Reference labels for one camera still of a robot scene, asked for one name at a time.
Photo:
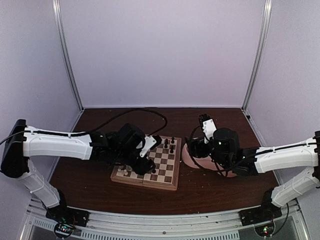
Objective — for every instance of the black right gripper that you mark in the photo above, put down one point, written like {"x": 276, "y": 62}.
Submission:
{"x": 198, "y": 143}

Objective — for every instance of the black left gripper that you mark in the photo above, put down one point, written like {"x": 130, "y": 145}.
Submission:
{"x": 144, "y": 167}

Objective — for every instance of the dark pawn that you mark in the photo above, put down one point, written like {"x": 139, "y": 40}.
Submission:
{"x": 166, "y": 141}

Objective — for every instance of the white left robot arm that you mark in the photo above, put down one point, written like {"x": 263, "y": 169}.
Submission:
{"x": 26, "y": 146}

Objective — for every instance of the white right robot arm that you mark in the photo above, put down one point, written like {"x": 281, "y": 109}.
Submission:
{"x": 303, "y": 158}

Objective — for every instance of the white chess pieces row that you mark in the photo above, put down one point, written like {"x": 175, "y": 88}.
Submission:
{"x": 123, "y": 172}

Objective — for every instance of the wooden chess board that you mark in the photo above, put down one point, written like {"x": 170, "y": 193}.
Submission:
{"x": 168, "y": 165}

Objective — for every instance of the pink plastic double bowl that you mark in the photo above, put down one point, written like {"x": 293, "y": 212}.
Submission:
{"x": 205, "y": 162}

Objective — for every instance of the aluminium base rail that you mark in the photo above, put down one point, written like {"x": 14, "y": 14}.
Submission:
{"x": 223, "y": 225}

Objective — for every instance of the aluminium frame post right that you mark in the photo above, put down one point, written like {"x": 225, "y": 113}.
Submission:
{"x": 263, "y": 34}

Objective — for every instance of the aluminium frame post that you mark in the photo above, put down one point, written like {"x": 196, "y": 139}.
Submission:
{"x": 263, "y": 34}
{"x": 56, "y": 4}

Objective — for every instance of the aluminium frame post left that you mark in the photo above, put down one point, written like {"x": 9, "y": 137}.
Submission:
{"x": 56, "y": 4}

